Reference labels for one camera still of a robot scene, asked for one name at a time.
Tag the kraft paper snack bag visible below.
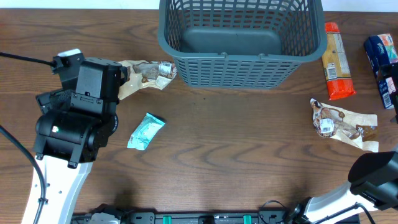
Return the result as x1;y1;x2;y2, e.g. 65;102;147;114
118;60;178;100
310;98;379;152

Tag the grey plastic mesh basket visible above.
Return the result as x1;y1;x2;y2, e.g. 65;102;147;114
158;0;327;90

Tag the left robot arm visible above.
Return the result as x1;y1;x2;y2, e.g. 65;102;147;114
22;49;128;223

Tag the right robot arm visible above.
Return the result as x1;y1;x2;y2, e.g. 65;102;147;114
284;98;397;223

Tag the blue tissue packet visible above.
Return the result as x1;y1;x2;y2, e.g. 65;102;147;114
364;34;397;109

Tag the orange and tan cracker packet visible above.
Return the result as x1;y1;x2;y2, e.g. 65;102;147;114
322;22;356;100

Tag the teal wet wipe packet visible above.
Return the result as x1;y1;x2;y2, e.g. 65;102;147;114
127;113;165;151

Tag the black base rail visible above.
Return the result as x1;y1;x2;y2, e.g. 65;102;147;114
70;204;287;224

